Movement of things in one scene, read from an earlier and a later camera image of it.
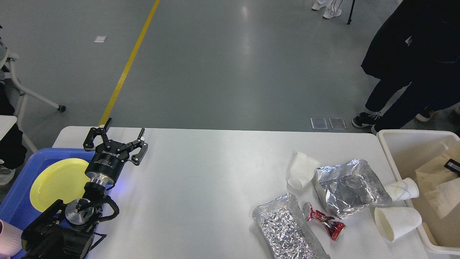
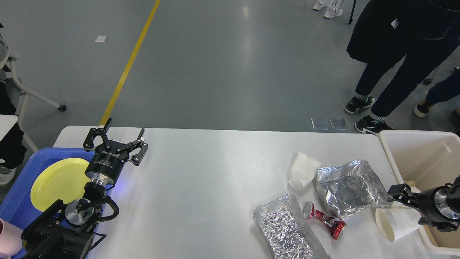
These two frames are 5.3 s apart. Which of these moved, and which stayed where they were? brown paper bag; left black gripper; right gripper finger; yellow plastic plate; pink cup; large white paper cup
Moved: right gripper finger; brown paper bag
Stayed: yellow plastic plate; large white paper cup; left black gripper; pink cup
